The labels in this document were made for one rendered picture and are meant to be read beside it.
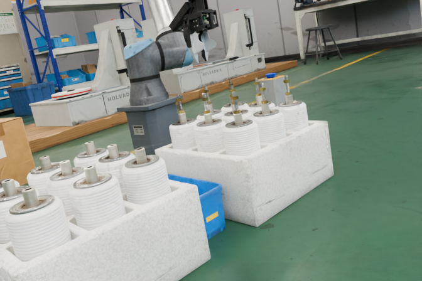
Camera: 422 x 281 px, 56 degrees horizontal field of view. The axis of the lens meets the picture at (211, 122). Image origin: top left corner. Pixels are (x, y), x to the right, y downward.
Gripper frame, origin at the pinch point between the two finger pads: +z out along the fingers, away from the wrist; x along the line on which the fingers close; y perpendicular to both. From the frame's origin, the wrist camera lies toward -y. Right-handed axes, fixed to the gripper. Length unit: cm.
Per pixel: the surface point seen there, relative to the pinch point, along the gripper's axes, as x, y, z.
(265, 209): -18, 30, 40
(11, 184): -68, 7, 16
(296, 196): -4, 31, 42
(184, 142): -15.5, 1.9, 23.5
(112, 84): 94, -191, 15
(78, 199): -61, 21, 20
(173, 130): -16.4, -0.8, 19.7
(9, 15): 198, -589, -106
